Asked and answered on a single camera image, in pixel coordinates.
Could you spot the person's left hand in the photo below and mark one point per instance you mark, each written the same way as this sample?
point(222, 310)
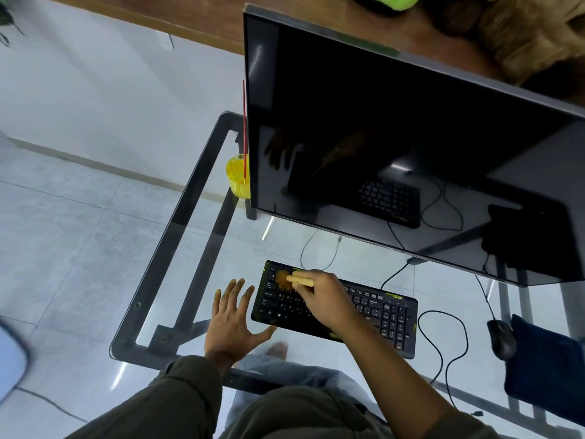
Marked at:
point(228, 329)

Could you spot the person's right hand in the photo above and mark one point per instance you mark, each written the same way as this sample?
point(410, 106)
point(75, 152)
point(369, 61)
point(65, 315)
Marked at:
point(329, 301)

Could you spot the brown wooden cabinet top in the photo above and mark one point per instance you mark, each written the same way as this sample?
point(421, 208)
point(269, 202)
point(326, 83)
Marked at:
point(205, 18)

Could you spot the person's right forearm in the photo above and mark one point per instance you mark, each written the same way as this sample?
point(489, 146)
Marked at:
point(393, 384)

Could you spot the brown plush toy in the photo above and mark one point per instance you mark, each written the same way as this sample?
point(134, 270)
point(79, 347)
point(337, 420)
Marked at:
point(525, 36)

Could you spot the red thin stick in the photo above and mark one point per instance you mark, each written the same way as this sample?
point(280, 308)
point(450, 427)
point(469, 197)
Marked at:
point(244, 127)

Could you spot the person's legs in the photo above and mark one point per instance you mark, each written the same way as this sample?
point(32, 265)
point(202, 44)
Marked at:
point(292, 374)

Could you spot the person's left forearm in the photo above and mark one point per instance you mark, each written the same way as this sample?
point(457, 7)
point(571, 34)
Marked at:
point(220, 361)

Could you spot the glass desk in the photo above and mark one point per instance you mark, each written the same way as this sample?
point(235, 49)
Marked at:
point(256, 242)

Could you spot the black monitor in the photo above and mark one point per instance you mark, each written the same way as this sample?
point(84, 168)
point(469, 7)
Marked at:
point(388, 109)

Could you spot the black keyboard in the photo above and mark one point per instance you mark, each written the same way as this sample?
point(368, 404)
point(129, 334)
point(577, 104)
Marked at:
point(388, 310)

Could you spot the white wall plug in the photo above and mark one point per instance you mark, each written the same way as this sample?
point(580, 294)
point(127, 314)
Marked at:
point(165, 41)

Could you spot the yellow plastic cup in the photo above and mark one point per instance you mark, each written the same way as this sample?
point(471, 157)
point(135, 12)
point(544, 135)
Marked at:
point(236, 178)

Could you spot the black computer mouse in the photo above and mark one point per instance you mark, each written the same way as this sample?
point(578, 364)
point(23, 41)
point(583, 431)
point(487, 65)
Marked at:
point(502, 339)

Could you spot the green plant leaves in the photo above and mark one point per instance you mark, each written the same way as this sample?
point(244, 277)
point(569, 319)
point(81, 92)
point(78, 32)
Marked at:
point(4, 18)

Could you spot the dark blue cloth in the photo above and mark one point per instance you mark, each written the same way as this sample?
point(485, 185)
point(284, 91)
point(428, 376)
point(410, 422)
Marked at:
point(544, 370)

